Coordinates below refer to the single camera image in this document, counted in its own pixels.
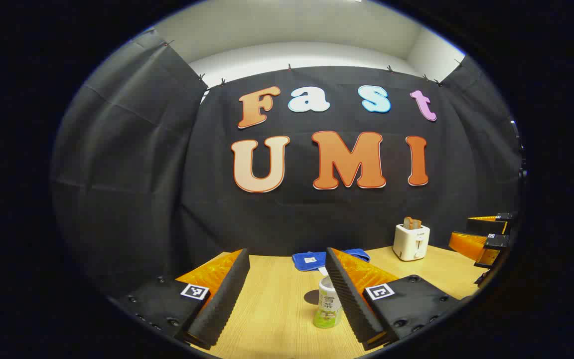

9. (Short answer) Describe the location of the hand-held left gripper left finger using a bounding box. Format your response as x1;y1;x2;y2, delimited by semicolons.
118;248;251;351

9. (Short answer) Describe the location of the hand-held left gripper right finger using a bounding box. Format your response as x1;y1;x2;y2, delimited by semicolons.
325;247;462;351

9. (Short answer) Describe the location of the clear water bottle green label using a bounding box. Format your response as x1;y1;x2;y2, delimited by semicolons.
313;274;343;329

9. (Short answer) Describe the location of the blue folded towel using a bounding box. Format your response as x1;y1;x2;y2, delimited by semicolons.
292;248;371;276

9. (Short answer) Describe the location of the white toaster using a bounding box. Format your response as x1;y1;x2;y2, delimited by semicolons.
393;223;431;262

